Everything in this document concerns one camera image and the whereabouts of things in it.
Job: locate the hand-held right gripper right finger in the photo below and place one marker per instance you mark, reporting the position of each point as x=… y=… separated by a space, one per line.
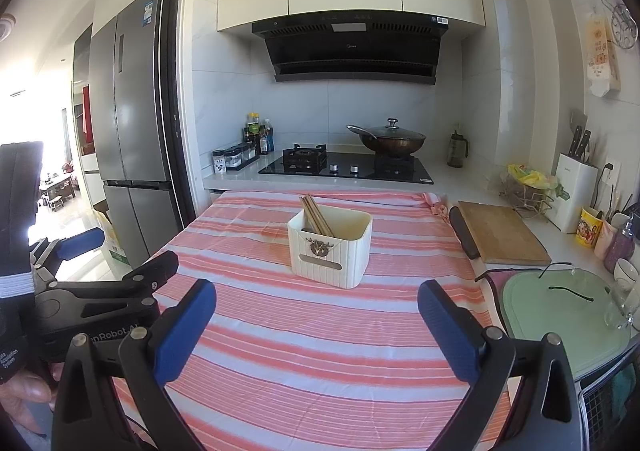
x=450 y=336

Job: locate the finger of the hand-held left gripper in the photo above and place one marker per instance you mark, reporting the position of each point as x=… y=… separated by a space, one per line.
x=150 y=271
x=80 y=241

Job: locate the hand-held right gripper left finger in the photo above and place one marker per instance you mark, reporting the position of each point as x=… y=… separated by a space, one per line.
x=185 y=326

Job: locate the cream ribbed utensil holder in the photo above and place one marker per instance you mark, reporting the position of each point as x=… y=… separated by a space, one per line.
x=350 y=251

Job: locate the group of wooden chopsticks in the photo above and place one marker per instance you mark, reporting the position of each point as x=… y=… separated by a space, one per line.
x=315 y=216

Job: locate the person's left hand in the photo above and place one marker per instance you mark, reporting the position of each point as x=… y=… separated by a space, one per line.
x=25 y=393

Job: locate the cardboard carton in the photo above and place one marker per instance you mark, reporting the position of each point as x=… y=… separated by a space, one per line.
x=112 y=241

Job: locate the pink pot holder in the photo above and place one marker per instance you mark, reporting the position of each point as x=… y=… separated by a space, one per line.
x=494 y=283

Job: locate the green glass board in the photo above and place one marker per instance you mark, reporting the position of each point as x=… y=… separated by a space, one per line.
x=550 y=326

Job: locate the black padded bar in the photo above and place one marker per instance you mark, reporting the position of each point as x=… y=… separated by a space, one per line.
x=462 y=231

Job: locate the red hanging cloth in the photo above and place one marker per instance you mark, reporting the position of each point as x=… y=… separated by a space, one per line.
x=87 y=116

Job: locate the wooden cutting board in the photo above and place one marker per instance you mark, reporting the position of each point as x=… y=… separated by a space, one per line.
x=500 y=231

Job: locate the pink striped tablecloth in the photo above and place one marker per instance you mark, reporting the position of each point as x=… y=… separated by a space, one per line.
x=310 y=356

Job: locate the rack of spice jars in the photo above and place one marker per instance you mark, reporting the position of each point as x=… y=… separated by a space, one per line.
x=235 y=158

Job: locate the grey refrigerator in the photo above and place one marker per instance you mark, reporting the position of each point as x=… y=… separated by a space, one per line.
x=130 y=106

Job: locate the dark sauce bottle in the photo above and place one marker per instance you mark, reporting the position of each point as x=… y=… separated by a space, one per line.
x=262 y=143

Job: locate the clear glass cup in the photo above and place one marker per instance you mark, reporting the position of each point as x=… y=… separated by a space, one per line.
x=620 y=306

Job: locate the yellow printed mug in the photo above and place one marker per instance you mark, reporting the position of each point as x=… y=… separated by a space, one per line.
x=589 y=228

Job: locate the yellow plastic bag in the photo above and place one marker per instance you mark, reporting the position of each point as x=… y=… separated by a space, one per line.
x=530 y=177

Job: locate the yellow cap oil bottle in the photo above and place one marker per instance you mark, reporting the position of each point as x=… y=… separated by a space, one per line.
x=253 y=125

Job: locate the blue bottle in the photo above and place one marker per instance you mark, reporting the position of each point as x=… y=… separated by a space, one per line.
x=269 y=137

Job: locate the teal cloth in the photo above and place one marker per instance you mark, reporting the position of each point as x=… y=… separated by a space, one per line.
x=622 y=391

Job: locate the pink cup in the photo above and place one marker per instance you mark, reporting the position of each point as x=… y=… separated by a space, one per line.
x=605 y=241

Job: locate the white knife block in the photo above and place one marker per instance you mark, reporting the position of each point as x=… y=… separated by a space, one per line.
x=570 y=196

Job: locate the dark glass jug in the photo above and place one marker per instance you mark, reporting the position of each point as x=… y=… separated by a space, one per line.
x=456 y=151

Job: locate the purple bottle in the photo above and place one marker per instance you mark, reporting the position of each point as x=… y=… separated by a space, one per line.
x=620 y=246

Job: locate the black gas cooktop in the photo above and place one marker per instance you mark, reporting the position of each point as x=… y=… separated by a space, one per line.
x=345 y=171

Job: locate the dark wok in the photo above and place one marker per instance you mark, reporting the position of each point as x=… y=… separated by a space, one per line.
x=395 y=146

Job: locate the glass wok lid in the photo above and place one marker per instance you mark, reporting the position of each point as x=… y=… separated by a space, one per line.
x=393 y=131

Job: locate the black range hood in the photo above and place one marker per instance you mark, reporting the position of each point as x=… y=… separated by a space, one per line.
x=350 y=56

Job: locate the hanging printed package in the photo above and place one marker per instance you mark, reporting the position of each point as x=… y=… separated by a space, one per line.
x=602 y=56

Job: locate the black door frame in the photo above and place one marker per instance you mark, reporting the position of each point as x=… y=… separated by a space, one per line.
x=175 y=81

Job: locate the white wall outlet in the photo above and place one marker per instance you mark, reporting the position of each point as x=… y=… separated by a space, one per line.
x=612 y=171

